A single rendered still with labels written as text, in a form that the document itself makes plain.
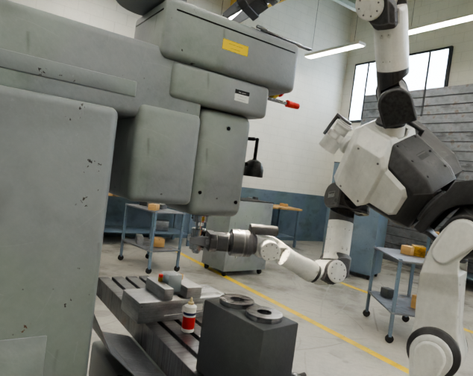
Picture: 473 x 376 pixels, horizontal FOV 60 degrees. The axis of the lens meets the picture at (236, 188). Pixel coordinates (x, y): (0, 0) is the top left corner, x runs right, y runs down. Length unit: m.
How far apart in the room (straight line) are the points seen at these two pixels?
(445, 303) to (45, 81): 1.20
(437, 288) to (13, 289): 1.09
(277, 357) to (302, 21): 10.03
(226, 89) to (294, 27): 9.32
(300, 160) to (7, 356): 9.68
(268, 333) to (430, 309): 0.56
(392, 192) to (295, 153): 8.99
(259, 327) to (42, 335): 0.47
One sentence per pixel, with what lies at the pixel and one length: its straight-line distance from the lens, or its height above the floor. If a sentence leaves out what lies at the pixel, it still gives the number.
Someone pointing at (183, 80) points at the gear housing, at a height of 1.68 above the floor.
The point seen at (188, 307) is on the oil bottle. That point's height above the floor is 1.01.
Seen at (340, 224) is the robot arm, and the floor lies 1.32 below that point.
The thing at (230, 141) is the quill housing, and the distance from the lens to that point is 1.26.
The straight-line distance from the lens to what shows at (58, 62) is 1.08.
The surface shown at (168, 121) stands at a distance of 1.14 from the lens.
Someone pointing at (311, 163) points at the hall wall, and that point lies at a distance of 10.65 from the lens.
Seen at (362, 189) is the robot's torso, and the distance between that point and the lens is 1.36.
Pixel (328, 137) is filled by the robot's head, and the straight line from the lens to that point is 1.46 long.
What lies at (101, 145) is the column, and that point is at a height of 1.47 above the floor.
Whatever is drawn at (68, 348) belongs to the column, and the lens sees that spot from 1.05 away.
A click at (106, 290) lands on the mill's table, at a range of 1.82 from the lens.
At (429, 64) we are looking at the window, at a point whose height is 4.32.
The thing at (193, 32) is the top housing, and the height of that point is 1.81.
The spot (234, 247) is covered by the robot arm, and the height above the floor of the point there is 1.21.
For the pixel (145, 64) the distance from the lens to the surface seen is 1.14.
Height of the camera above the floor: 1.44
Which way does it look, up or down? 2 degrees down
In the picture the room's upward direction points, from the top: 7 degrees clockwise
